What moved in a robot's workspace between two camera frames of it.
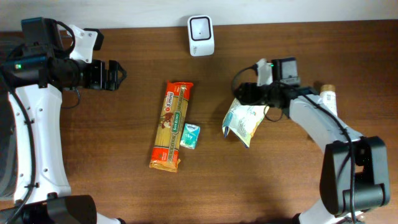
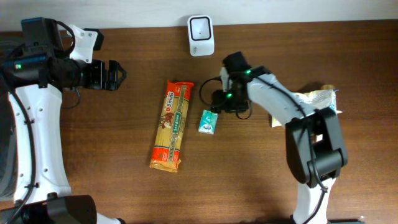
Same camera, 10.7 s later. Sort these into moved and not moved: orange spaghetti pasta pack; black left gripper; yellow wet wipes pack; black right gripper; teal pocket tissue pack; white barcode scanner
Moved: yellow wet wipes pack; teal pocket tissue pack; black right gripper
Not moved: orange spaghetti pasta pack; black left gripper; white barcode scanner
